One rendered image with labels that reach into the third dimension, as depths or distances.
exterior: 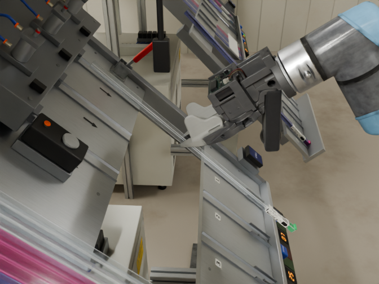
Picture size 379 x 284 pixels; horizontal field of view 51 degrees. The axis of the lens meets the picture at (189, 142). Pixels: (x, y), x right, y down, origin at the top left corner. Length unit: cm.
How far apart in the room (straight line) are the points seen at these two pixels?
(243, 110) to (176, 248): 124
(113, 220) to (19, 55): 61
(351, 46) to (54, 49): 43
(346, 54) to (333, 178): 172
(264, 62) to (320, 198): 159
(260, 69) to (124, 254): 56
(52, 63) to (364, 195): 188
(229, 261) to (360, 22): 43
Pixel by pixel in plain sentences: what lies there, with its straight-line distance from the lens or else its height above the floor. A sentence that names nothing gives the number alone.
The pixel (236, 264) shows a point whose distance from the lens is 72.
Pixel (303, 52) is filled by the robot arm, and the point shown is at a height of 115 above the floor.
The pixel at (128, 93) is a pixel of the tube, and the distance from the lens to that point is 66.
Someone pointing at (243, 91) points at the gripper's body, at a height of 109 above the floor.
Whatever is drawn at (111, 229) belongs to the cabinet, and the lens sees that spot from 104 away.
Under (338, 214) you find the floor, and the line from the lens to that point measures 208.
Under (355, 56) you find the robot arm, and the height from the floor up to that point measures 115.
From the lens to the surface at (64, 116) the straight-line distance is 64.
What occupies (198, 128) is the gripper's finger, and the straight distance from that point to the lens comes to 65.
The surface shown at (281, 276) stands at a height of 73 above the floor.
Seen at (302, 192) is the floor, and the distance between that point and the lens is 215.
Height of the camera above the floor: 135
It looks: 33 degrees down
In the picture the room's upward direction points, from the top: straight up
